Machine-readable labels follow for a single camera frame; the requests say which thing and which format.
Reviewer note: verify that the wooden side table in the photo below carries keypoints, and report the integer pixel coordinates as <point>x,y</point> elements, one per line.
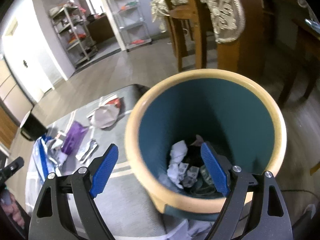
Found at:
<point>305,45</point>

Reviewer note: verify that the plastic packet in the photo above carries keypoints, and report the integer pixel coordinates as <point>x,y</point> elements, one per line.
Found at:
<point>312,23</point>

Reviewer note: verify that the black mug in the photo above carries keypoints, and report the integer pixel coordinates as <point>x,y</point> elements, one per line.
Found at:
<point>33,127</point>

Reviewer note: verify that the dark wooden kitchen cabinet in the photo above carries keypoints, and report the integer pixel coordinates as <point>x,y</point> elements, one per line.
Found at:
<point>102,30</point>

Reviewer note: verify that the wooden chair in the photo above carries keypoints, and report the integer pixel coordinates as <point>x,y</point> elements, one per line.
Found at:
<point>195,42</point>
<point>315,168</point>

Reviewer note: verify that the silver foil wrapper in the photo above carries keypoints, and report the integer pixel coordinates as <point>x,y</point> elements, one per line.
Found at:
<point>87,151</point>

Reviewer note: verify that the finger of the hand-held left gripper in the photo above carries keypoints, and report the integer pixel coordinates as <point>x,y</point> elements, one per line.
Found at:
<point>13,165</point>

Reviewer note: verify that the metal shelf rack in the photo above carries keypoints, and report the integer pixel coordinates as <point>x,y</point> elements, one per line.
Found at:
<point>75,37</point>

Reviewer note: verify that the teal bin beige rim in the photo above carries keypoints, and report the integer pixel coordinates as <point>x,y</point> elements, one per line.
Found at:
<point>225,105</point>

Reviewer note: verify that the printed paper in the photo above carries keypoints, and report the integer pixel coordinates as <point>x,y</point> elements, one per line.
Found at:
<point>190,175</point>

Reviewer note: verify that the white plastic bag red print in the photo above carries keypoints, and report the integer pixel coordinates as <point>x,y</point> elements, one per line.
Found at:
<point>105,116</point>

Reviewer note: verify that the grey plaid blanket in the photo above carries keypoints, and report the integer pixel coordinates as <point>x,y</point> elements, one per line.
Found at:
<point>140,212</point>

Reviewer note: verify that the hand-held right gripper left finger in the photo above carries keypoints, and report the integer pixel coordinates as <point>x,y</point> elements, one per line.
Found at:
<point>105,170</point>

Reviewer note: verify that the purple wrapper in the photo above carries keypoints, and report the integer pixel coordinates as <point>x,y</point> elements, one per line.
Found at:
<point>73,137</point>

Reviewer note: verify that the person's left hand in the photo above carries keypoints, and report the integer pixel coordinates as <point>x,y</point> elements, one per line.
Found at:
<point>11,208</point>

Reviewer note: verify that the beige refrigerator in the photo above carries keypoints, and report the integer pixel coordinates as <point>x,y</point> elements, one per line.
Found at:
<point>10,90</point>

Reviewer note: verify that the white tissue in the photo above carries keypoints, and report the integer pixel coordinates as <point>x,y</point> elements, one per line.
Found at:
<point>178,152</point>

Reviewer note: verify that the blue plastic package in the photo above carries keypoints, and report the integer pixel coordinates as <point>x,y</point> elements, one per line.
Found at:
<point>42,155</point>

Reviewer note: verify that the white door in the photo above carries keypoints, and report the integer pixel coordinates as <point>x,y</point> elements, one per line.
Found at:
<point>27,62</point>

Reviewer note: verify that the white trolley rack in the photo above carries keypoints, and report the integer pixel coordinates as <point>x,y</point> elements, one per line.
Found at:
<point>130,27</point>

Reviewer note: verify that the wooden dining table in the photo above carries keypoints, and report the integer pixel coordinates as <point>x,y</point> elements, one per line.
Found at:
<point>240,55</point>

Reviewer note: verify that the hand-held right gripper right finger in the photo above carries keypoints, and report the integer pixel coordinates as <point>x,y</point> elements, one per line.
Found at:
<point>215,170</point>

